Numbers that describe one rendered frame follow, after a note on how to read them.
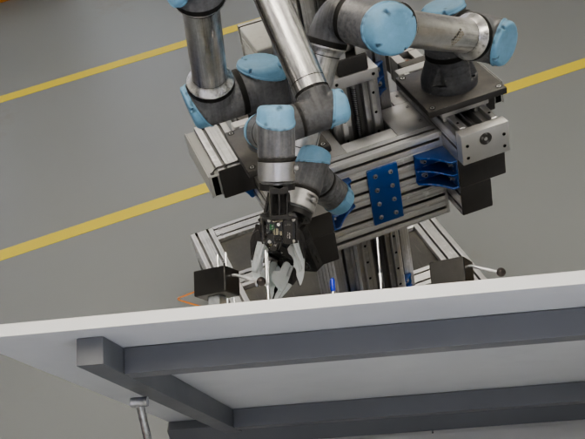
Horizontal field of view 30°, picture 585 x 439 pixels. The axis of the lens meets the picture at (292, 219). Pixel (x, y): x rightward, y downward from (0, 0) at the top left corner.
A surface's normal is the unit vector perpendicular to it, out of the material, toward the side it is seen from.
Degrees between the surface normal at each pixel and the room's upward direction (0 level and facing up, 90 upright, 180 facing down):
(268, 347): 37
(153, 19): 0
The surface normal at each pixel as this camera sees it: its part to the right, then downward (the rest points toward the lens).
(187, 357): -0.17, -0.29
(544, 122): -0.17, -0.80
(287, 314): 0.05, 0.95
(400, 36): 0.58, 0.33
